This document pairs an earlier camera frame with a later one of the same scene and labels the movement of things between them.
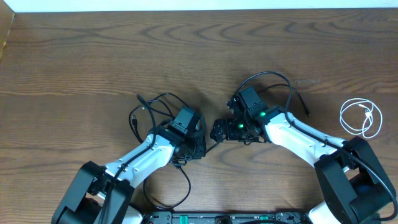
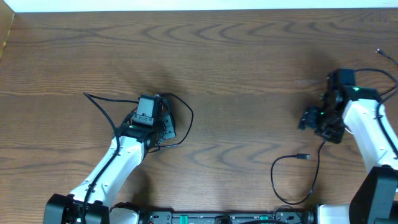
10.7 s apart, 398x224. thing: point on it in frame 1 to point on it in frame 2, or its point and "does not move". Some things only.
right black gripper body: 235,130 to 326,124
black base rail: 224,218 does not move
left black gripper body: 194,149 to 170,127
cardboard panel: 7,15 does not move
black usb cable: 265,89 to 307,156
